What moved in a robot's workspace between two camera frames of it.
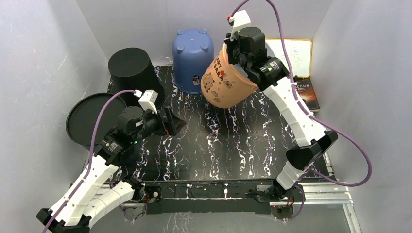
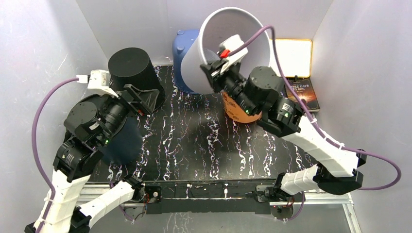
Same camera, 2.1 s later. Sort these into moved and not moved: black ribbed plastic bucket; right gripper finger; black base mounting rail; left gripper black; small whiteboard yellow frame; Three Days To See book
Moved: left gripper black; right gripper finger
Not moved: small whiteboard yellow frame; Three Days To See book; black base mounting rail; black ribbed plastic bucket
